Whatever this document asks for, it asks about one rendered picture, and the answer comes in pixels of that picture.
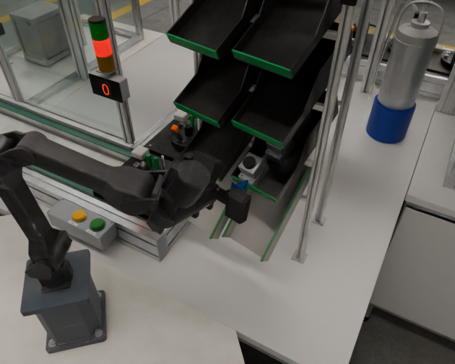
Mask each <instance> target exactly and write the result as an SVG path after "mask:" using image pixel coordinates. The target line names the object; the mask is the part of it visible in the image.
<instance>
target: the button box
mask: <svg viewBox="0 0 455 364"><path fill-rule="evenodd" d="M77 210H84V211H86V214H87V216H86V218H85V219H84V220H83V221H80V222H76V221H74V220H73V218H72V215H73V213H74V212H76V211H77ZM46 213H47V215H48V218H49V220H50V221H51V224H52V225H53V226H55V227H57V228H59V229H61V230H66V231H67V233H69V234H71V235H73V236H75V237H77V238H79V239H81V240H83V241H85V242H87V243H89V244H90V245H92V246H94V247H96V248H99V249H100V250H102V251H103V250H104V249H105V248H106V247H107V246H108V245H109V244H110V243H111V242H112V241H113V240H114V239H115V238H116V237H117V236H118V233H117V229H116V225H115V222H113V221H110V220H108V219H106V218H104V217H102V216H100V215H98V214H95V213H94V212H91V211H90V210H87V209H85V208H83V207H81V206H79V205H77V204H74V203H72V202H70V201H68V200H66V199H61V200H60V201H59V202H58V203H57V204H55V205H54V206H53V207H51V208H50V209H49V210H48V211H47V212H46ZM97 218H100V219H103V220H104V223H105V226H104V227H103V228H102V229H100V230H93V229H92V228H91V227H90V223H91V222H92V221H93V220H94V219H97Z"/></svg>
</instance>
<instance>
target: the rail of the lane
mask: <svg viewBox="0 0 455 364"><path fill-rule="evenodd" d="M22 177H23V178H24V180H25V182H26V184H27V186H28V187H29V189H30V190H31V192H32V195H33V196H34V197H35V200H36V201H37V203H39V204H42V205H43V206H45V207H47V208H49V209H50V208H51V207H53V206H54V205H55V204H57V203H58V202H59V201H60V200H61V199H66V200H68V201H70V202H72V203H74V204H77V205H79V206H81V207H83V208H85V209H87V210H90V211H91V212H94V213H95V214H97V215H100V216H102V217H104V218H106V219H108V220H110V221H113V222H115V225H116V229H117V233H118V236H117V237H116V238H115V239H114V240H115V241H118V242H119V243H122V244H124V245H125V246H128V247H129V248H132V249H134V250H135V251H138V252H140V253H141V254H144V255H145V256H148V257H150V258H152V259H154V260H156V261H158V262H161V261H162V260H163V259H164V258H165V256H166V255H167V254H168V252H169V250H168V242H167V236H166V232H165V230H164V231H163V233H162V234H161V235H160V234H159V233H157V232H153V231H152V230H151V228H150V227H149V226H148V225H147V222H145V221H144V220H141V219H139V218H137V217H134V216H131V215H128V214H125V213H123V212H121V211H119V210H118V209H116V208H114V207H112V206H110V205H108V204H106V203H104V202H101V201H99V200H97V199H94V198H92V197H91V196H88V195H86V194H83V193H82V192H79V191H77V190H75V189H73V188H70V187H68V186H66V185H64V184H62V183H59V182H58V181H55V180H53V179H51V178H48V177H46V176H44V175H41V174H39V173H37V172H35V171H33V170H31V169H29V168H26V167H23V168H22Z"/></svg>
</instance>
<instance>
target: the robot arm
mask: <svg viewBox="0 0 455 364"><path fill-rule="evenodd" d="M30 165H34V166H36V167H38V168H41V169H44V170H46V171H48V172H50V173H53V174H55V175H58V176H61V177H62V178H65V179H67V180H70V181H72V182H75V183H77V184H79V185H81V186H84V187H86V188H89V189H92V190H93V191H96V192H98V193H99V194H101V195H102V196H103V198H104V199H105V200H106V201H107V203H108V204H109V205H111V206H112V207H114V208H116V209H118V210H119V211H121V212H123V213H125V214H127V215H131V216H137V215H142V214H144V213H145V212H148V211H151V214H150V216H149V218H148V220H147V225H148V226H149V227H150V228H151V230H152V231H153V232H157V233H159V234H160V235H161V234H162V233H163V231H164V230H165V229H166V228H171V227H173V226H174V225H177V224H178V223H180V222H182V221H183V220H185V219H187V218H188V217H190V216H192V217H193V218H195V219H196V218H197V217H198V216H199V211H201V210H203V209H204V208H207V209H208V210H211V209H212V208H213V204H214V202H216V200H218V201H219V202H222V203H223V204H225V205H226V206H225V208H226V210H225V216H226V217H229V218H230V219H232V220H233V221H235V222H236V223H238V224H241V223H244V222H245V221H246V220H247V216H248V211H249V207H250V203H251V195H250V194H247V193H246V192H245V189H246V187H247V185H248V180H245V181H242V182H240V183H238V184H235V183H233V182H232V184H231V188H230V189H228V190H227V191H226V190H224V189H223V188H220V187H219V185H217V184H216V183H215V182H216V181H217V179H218V176H219V174H220V173H221V172H222V169H223V161H221V160H220V159H218V158H216V157H214V156H212V155H210V154H208V153H203V152H200V151H198V150H196V149H195V150H194V151H193V152H187V153H186V154H184V155H182V157H181V156H179V157H176V158H174V159H173V161H172V163H171V165H170V168H169V170H140V169H137V168H133V167H130V166H115V167H114V166H111V165H107V164H105V163H103V162H101V161H98V160H96V159H93V158H91V157H88V156H86V155H83V154H82V153H80V152H77V151H75V150H73V149H70V148H68V147H65V146H64V145H62V144H59V143H57V142H54V141H52V140H50V139H47V137H46V136H45V135H44V134H42V133H40V132H39V131H29V132H25V133H23V132H21V131H10V132H7V133H3V134H0V197H1V199H2V201H3V202H4V203H5V205H6V207H7V208H8V210H9V211H10V213H11V214H12V216H13V218H14V219H15V220H16V222H17V224H18V225H19V226H20V228H21V229H22V231H23V233H24V234H25V236H26V237H27V239H28V255H29V257H30V260H31V262H30V264H29V265H28V267H27V268H26V270H25V274H27V275H28V276H29V277H30V278H36V279H38V281H39V282H40V284H41V287H40V291H41V293H48V292H52V291H56V290H63V289H66V288H70V287H71V279H72V277H73V269H72V266H71V264H70V262H69V260H68V259H67V260H66V259H65V256H66V254H67V252H68V250H69V248H70V246H71V244H72V239H71V238H70V237H69V236H68V233H67V231H66V230H59V229H55V228H53V227H51V225H50V223H49V222H48V220H47V218H46V216H45V215H44V214H43V211H42V209H41V208H40V206H39V204H38V203H37V201H36V200H35V197H34V196H33V194H32V192H31V190H30V189H29V187H28V186H27V184H26V182H25V180H24V178H23V177H22V168H23V167H26V166H30Z"/></svg>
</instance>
